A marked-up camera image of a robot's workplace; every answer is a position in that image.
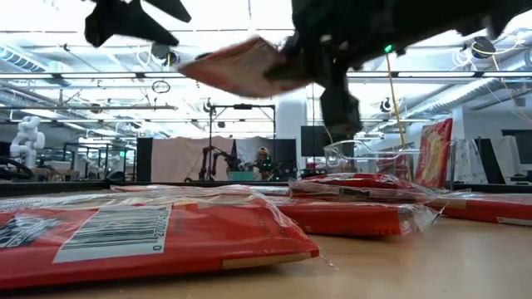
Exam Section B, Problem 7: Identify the silver air duct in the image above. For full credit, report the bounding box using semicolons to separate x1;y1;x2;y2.
405;49;532;120

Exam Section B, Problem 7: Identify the red Orville popcorn bag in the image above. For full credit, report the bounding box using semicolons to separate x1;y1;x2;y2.
110;184;292;199
265;194;440;238
415;118;454;190
288;172;437;204
178;36;311;100
0;189;320;290
427;191;532;228

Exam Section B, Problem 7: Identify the person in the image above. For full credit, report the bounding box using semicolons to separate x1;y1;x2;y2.
253;145;273;182

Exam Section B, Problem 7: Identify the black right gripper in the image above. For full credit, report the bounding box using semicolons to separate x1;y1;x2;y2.
265;0;406;140

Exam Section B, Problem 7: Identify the yellow hanging cable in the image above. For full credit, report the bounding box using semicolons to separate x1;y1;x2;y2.
384;53;411;179

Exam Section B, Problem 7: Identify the grey ceiling cable reel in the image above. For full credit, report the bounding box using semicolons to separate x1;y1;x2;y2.
150;41;182;67

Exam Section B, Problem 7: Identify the beige curtain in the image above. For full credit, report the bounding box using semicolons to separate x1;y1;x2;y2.
151;136;236;183

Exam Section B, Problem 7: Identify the clear plastic basket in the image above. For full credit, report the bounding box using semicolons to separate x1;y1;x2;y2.
323;139;456;184

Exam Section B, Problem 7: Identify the black camera stand frame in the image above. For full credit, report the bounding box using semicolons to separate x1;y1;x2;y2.
209;103;278;184

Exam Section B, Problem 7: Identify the teal box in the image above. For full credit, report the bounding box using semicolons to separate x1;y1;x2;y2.
227;170;254;182

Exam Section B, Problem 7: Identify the white patterned cloth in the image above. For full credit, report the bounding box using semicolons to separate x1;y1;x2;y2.
452;138;490;184

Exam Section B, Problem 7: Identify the black upright panel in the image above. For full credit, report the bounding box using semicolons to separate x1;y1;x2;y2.
136;137;154;174

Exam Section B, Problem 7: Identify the black monitor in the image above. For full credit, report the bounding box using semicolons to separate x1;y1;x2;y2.
301;125;329;158

